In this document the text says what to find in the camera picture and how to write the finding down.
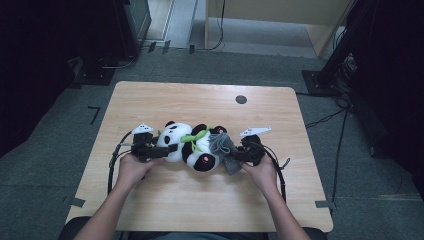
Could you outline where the black metal stand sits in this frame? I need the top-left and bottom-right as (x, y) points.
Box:
(301, 0), (356, 98)

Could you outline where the thin black floor cable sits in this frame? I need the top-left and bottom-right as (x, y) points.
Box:
(304, 106), (349, 130)

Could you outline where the grey tape strip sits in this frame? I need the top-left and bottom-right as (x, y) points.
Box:
(314, 199), (336, 210)
(63, 196), (87, 208)

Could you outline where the panda plush toy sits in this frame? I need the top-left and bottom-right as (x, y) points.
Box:
(156, 120), (231, 173)

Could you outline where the person's right hand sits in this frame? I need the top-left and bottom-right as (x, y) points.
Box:
(240, 154), (280, 195)

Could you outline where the hand-held gripper cable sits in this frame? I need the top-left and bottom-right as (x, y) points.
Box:
(254, 141), (291, 203)
(107, 130), (134, 195)

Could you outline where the long black floor cable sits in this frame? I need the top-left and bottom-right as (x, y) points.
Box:
(330, 109), (350, 210)

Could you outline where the black looped floor cable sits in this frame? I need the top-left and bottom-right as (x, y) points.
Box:
(98, 54), (138, 70)

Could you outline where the light wooden cabinet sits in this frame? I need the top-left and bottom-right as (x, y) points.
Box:
(204, 0), (359, 58)

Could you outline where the left hand-held gripper cable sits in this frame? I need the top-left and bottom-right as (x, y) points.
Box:
(107, 130), (134, 195)

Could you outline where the grey sock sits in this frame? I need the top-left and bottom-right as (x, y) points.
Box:
(208, 132), (244, 176)

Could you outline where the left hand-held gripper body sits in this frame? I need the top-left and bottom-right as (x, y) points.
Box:
(130, 123), (155, 164)

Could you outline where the black stand base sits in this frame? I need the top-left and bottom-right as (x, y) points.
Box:
(70, 56), (117, 87)

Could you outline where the dark curtain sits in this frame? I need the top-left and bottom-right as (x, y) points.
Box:
(0, 0), (79, 158)
(346, 0), (424, 189)

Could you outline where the person's left hand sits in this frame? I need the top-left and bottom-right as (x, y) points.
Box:
(114, 153), (164, 193)

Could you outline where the right hand-held gripper cable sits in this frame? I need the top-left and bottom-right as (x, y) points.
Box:
(254, 141), (291, 203)

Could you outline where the black hanging cable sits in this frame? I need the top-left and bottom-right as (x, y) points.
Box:
(199, 0), (226, 52)

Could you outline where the bundle of cables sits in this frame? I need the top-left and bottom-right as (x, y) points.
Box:
(332, 53), (358, 108)

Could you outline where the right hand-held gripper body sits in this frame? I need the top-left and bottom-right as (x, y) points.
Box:
(239, 126), (273, 167)

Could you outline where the black cabinet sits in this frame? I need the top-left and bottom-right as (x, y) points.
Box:
(113, 0), (153, 60)

